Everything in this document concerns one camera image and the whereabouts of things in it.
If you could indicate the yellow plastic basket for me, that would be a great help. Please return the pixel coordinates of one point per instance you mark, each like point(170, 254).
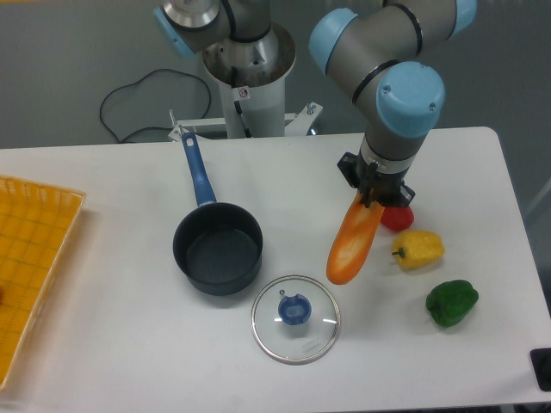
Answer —
point(36, 221)

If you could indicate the black device at table edge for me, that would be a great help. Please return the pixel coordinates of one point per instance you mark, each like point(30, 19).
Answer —
point(541, 363)

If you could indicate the green bell pepper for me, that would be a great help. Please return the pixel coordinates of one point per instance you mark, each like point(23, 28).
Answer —
point(449, 302)

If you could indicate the dark pot with blue handle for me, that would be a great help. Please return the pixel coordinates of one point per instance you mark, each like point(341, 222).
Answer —
point(219, 245)

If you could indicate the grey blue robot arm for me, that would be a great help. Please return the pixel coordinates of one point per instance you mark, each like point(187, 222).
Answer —
point(373, 60)

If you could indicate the long orange bread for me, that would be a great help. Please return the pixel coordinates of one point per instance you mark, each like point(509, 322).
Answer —
point(353, 241)

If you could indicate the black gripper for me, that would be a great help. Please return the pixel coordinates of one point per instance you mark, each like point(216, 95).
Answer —
point(373, 184)

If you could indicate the yellow bell pepper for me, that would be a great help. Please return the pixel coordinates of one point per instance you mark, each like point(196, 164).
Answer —
point(414, 249)

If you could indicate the red bell pepper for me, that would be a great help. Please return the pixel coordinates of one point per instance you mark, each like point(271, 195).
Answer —
point(397, 219)

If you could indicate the glass lid with blue knob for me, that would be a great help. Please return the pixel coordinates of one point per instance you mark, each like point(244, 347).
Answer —
point(295, 319)

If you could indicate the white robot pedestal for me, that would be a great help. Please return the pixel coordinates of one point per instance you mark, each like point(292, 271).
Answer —
point(251, 76)

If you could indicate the white pedestal base frame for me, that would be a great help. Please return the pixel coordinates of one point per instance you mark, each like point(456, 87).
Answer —
point(261, 124)

